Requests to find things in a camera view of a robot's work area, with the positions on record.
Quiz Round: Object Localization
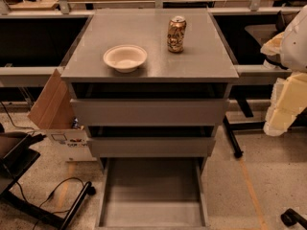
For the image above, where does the metal railing frame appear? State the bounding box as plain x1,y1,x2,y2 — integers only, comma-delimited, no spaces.
0,0,307,88

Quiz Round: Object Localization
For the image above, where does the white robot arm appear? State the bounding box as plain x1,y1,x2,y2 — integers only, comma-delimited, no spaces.
260,6,307,136

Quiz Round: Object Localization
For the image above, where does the white gripper body with foam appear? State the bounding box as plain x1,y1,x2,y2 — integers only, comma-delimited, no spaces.
263,73,307,136

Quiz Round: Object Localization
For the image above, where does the black side table right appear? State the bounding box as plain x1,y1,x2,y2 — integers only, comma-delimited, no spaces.
223,23,307,159

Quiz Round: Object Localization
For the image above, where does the grey drawer cabinet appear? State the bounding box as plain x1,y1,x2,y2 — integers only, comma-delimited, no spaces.
61,9,238,169

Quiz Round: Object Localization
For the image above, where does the grey bottom drawer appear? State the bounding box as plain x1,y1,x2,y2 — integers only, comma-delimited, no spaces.
95,158,209,230

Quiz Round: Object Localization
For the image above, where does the black caster bottom right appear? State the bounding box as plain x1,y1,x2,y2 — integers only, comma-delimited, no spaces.
280,208,307,230

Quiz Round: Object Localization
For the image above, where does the brown cardboard box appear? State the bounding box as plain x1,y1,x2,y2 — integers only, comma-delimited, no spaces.
28,70,95,162

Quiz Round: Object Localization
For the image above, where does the grey top drawer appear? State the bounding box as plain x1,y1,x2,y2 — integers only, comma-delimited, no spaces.
71,82,228,127

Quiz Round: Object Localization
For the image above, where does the black cable on floor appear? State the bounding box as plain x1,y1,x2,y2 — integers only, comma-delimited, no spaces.
15,176,85,230

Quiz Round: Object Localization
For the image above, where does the gold soda can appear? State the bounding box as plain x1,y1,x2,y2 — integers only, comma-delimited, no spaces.
167,15,187,53

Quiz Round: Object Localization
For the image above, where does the grey drawer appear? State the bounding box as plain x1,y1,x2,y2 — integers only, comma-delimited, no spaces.
71,82,228,127
95,158,209,230
87,126,215,157

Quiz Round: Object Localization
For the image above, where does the black stand left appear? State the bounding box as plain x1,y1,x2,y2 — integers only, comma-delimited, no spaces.
0,124,97,230

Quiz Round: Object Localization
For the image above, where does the white paper bowl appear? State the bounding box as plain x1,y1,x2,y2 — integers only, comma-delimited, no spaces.
103,45,148,73

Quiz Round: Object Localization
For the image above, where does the grey middle drawer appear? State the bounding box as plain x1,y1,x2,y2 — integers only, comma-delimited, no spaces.
87,126,215,157

